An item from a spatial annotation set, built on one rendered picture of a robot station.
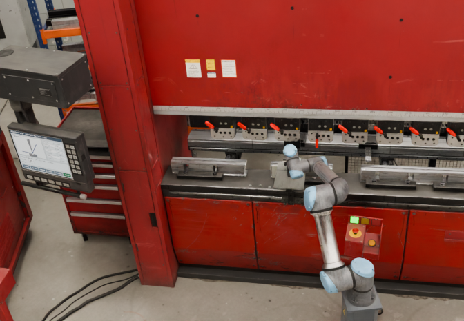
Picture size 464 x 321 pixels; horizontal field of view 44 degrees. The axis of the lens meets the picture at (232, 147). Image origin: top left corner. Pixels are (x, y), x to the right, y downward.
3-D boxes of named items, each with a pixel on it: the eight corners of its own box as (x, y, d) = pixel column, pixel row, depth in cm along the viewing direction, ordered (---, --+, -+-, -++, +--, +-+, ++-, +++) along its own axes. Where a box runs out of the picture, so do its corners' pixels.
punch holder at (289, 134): (275, 141, 354) (274, 117, 345) (276, 133, 361) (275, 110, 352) (300, 141, 351) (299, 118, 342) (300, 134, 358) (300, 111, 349)
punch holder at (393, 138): (375, 144, 343) (378, 120, 334) (375, 136, 350) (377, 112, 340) (402, 145, 340) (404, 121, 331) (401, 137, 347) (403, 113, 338)
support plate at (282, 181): (273, 188, 345) (273, 187, 345) (277, 162, 367) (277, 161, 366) (303, 190, 342) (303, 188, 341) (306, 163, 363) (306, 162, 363)
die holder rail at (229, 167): (172, 173, 385) (170, 161, 380) (174, 168, 390) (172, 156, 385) (246, 177, 376) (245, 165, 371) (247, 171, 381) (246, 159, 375)
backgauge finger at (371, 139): (358, 162, 361) (358, 156, 358) (358, 139, 382) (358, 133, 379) (378, 163, 359) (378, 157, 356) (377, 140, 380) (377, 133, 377)
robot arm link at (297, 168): (311, 172, 323) (306, 154, 327) (292, 177, 322) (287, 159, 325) (308, 177, 331) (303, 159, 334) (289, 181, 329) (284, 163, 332)
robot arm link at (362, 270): (377, 288, 291) (379, 269, 284) (352, 294, 289) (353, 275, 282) (367, 271, 301) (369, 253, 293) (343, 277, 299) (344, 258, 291)
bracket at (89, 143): (41, 169, 354) (38, 160, 350) (57, 147, 374) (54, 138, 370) (102, 172, 347) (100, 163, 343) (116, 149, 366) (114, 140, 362)
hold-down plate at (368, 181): (365, 188, 357) (365, 183, 356) (365, 182, 362) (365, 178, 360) (416, 190, 352) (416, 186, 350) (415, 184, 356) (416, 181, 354)
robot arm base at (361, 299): (378, 305, 294) (380, 292, 289) (349, 308, 294) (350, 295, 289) (371, 283, 307) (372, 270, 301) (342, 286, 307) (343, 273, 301)
